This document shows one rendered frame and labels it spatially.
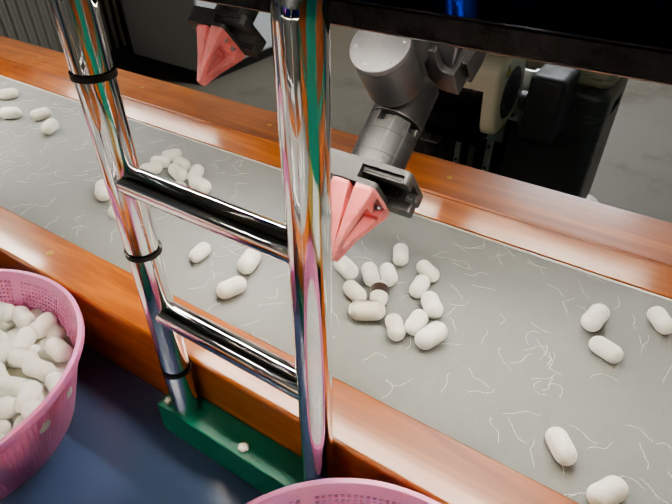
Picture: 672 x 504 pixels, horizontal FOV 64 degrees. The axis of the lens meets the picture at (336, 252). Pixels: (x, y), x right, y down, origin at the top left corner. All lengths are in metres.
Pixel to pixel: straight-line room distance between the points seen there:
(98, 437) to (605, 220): 0.62
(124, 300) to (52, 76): 0.73
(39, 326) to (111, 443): 0.14
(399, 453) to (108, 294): 0.34
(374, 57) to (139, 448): 0.42
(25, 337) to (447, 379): 0.42
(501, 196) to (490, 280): 0.15
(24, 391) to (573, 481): 0.47
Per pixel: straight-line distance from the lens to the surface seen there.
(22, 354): 0.61
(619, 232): 0.72
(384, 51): 0.50
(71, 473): 0.59
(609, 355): 0.57
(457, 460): 0.44
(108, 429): 0.60
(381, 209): 0.55
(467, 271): 0.64
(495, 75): 1.09
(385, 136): 0.54
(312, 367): 0.34
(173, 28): 3.35
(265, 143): 0.85
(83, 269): 0.64
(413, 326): 0.54
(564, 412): 0.53
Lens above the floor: 1.14
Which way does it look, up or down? 38 degrees down
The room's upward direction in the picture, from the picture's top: straight up
